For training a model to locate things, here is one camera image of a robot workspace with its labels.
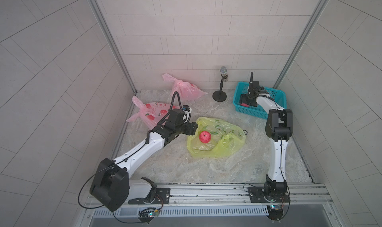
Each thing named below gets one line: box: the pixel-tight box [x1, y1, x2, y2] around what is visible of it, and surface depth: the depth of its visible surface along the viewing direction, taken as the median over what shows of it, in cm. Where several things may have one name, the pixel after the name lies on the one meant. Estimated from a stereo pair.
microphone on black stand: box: [212, 66, 228, 103], surface depth 114 cm
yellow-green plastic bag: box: [186, 116, 247, 158], surface depth 86 cm
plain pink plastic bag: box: [162, 73, 208, 101], surface depth 104 cm
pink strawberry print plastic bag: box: [126, 95, 182, 129], surface depth 95 cm
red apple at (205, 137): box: [198, 130, 212, 144], surface depth 88 cm
